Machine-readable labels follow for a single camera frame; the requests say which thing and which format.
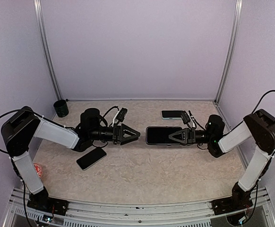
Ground right aluminium frame post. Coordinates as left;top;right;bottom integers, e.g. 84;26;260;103
215;0;243;105

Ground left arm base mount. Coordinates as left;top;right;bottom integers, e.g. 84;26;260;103
27;187;69;216

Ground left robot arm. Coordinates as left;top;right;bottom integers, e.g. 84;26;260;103
1;106;140;210

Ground aluminium frame post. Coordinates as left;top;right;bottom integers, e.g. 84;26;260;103
215;0;243;105
34;0;63;100

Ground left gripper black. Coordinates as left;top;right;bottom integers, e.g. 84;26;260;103
89;123;140;145

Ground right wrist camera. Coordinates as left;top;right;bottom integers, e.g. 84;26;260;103
180;111;196;129

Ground red patterned round coaster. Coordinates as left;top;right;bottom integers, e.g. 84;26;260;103
33;163;43;178

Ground front aluminium rail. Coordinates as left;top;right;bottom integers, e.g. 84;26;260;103
1;188;275;227

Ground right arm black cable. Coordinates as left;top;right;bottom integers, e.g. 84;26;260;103
188;89;275;157

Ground black phone case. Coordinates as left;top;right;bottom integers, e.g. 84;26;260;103
146;126;183;146

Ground dark green mug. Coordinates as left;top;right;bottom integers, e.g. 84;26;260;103
53;99;69;118

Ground light blue phone case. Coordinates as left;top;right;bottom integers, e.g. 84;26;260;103
161;110;185;121

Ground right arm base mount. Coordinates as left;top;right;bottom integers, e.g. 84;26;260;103
211;183;253;215

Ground black phone teal edge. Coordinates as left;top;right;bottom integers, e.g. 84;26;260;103
162;110;184;119

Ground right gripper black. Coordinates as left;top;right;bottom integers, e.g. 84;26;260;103
169;126;214;145

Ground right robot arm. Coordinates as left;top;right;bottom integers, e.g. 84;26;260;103
168;109;275;192

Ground left aluminium frame post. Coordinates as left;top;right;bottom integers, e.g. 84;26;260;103
34;0;63;100

